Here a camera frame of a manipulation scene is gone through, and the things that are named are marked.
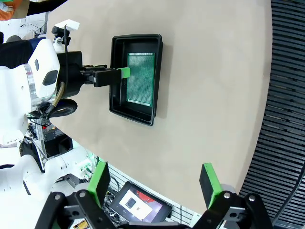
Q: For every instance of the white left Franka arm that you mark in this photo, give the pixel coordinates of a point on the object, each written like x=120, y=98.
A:
x=14, y=95

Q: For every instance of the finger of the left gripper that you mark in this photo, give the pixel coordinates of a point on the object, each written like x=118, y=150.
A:
x=95, y=67
x=107, y=77

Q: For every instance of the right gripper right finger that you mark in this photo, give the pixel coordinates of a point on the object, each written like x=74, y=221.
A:
x=209, y=186

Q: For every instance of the black slotted board rack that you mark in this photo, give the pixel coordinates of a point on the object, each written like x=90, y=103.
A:
x=286, y=95

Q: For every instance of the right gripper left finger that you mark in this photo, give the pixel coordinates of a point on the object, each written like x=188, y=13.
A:
x=100, y=186

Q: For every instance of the black tablet screen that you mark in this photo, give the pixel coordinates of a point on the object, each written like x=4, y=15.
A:
x=140, y=202

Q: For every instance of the black control box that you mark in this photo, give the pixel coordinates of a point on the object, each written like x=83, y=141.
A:
x=51, y=137

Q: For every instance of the green perforated circuit board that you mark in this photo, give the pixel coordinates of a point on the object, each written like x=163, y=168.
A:
x=140, y=81

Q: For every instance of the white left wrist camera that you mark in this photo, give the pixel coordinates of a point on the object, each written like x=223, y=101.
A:
x=69, y=24

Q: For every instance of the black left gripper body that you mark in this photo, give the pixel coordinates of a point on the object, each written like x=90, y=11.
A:
x=71, y=71

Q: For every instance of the black ESD tray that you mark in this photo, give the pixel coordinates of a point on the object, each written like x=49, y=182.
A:
x=119, y=105

